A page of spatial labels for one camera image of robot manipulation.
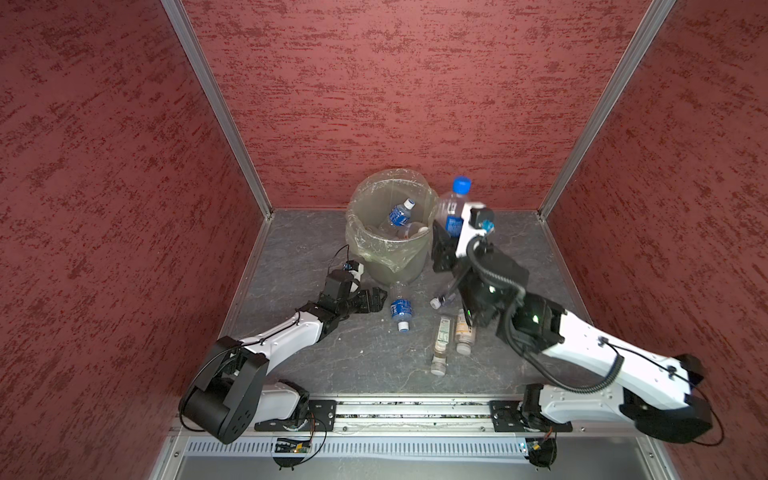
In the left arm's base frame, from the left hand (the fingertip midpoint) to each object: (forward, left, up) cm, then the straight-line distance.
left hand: (375, 299), depth 88 cm
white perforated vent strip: (-36, +1, -7) cm, 37 cm away
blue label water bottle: (-3, -8, -1) cm, 9 cm away
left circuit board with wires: (-36, +19, -9) cm, 41 cm away
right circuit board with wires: (-36, -43, -7) cm, 56 cm away
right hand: (-3, -15, +36) cm, 39 cm away
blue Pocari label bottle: (+25, -8, +12) cm, 28 cm away
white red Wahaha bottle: (+18, -11, +12) cm, 24 cm away
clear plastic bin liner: (+9, +1, +21) cm, 23 cm away
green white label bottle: (-16, -19, -4) cm, 25 cm away
